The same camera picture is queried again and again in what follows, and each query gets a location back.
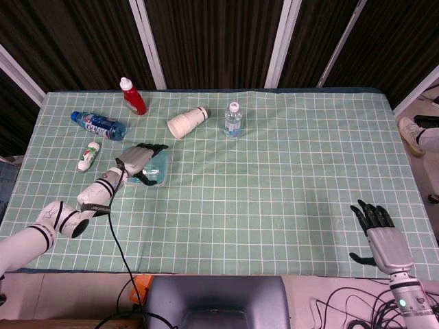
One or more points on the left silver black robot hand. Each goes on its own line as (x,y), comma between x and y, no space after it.
(135,161)

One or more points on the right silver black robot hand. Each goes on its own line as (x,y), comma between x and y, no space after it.
(389,246)

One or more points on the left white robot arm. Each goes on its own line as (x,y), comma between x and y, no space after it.
(96,193)

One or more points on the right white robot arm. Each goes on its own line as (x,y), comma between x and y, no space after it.
(411,301)

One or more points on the clear blue plastic tray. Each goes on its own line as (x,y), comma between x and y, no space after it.
(164,182)

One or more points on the small white labelled bottle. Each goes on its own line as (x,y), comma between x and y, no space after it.
(89,156)

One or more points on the blue drink bottle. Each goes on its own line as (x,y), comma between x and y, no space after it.
(99,126)

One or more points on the red ketchup squeeze bottle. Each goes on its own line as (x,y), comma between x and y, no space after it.
(135,101)

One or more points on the clear water bottle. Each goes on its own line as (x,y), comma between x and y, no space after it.
(233,121)

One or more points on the white sneaker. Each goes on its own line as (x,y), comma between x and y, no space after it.
(409,132)

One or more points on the white trouser leg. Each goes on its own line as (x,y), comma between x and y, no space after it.
(430,137)

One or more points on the orange plastic part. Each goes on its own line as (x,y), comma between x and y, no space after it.
(141,284)

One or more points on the blue denim cloth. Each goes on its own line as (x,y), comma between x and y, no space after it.
(8,185)

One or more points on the black flat object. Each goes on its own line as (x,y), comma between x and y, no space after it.
(427,120)

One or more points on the green checked tablecloth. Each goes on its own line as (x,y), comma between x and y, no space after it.
(274,171)

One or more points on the grey robot torso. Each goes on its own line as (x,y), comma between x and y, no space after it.
(219,294)

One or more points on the white partition post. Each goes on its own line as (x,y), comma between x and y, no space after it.
(147,44)
(341,44)
(416,90)
(283,41)
(20,75)

